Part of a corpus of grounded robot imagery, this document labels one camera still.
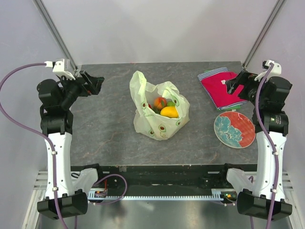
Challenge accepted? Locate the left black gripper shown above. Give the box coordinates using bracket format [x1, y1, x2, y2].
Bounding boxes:
[58, 70, 103, 109]

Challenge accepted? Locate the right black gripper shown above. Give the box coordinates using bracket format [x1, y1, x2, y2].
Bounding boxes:
[226, 70, 271, 107]

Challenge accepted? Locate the pale green plastic bag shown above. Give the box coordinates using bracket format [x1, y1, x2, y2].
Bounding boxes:
[129, 71, 190, 141]

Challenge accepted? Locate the peach fruit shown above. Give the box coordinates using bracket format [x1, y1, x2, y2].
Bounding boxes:
[153, 97, 167, 110]

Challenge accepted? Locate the green round fruit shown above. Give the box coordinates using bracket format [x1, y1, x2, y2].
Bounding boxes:
[167, 101, 176, 106]

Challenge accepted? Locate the yellow bell pepper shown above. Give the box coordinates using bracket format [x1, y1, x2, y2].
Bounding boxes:
[160, 106, 179, 118]

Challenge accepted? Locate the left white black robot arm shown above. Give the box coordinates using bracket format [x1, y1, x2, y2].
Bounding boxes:
[37, 71, 105, 219]

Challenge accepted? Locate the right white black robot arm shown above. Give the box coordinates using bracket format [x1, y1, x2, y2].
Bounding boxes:
[218, 70, 292, 223]

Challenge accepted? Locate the red folded shirt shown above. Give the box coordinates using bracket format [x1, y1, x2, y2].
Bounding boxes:
[201, 73, 246, 108]

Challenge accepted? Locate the patterned ceramic plate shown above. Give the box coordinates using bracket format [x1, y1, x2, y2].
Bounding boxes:
[213, 111, 255, 149]

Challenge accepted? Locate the blue white striped shirt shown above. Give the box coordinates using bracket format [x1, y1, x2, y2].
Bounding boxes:
[197, 67, 248, 111]

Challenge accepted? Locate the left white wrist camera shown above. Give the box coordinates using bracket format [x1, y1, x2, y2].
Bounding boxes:
[52, 58, 76, 80]

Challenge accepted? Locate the left aluminium frame post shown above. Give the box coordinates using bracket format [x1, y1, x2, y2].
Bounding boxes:
[33, 0, 78, 70]

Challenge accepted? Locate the aluminium frame post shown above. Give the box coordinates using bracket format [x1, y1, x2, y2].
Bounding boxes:
[33, 0, 78, 70]
[242, 0, 286, 68]

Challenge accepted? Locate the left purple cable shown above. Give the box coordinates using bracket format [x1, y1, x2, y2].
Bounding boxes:
[0, 62, 70, 229]

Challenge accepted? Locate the right aluminium frame post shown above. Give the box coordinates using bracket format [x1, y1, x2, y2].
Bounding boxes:
[242, 0, 286, 68]

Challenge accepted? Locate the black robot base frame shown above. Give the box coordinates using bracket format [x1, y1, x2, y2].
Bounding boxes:
[71, 162, 253, 198]

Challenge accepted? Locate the light blue cable duct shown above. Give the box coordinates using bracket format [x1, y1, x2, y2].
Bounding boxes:
[88, 189, 237, 201]

